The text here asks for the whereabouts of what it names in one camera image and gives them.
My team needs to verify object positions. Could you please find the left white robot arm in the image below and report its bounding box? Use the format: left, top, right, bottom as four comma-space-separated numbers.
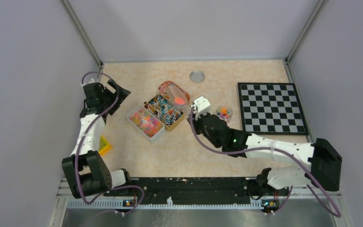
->
61, 79, 133, 199

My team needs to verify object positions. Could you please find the pink candy tin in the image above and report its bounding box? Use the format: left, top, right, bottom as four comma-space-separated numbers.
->
158, 81, 190, 109

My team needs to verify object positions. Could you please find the clear glass jar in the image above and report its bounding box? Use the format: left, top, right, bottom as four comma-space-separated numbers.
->
216, 105, 233, 123

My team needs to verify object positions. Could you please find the silver round lid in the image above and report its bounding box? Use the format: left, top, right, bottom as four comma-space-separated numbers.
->
190, 70, 205, 83

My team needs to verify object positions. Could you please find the yellow plastic cube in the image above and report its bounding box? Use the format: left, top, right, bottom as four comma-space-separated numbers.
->
98, 136, 112, 156

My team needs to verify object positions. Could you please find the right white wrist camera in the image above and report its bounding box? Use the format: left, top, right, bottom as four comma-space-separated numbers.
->
190, 96, 211, 121

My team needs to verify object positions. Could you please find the black white chessboard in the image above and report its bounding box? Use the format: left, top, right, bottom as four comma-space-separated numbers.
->
237, 82, 309, 136

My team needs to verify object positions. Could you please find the gold lollipop tin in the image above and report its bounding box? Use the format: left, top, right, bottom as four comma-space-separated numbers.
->
144, 94, 185, 131

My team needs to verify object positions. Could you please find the white star candy tin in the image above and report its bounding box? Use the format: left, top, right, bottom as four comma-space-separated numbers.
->
126, 105, 166, 142

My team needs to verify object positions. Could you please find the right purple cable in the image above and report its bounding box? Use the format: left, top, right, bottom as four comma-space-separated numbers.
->
188, 113, 342, 218

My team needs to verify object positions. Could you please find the clear plastic scoop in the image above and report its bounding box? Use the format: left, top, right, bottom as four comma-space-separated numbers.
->
166, 86, 187, 108

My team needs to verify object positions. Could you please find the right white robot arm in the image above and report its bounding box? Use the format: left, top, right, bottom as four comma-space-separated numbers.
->
187, 113, 342, 195

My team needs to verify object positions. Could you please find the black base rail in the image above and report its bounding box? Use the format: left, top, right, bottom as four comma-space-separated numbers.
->
104, 177, 289, 205

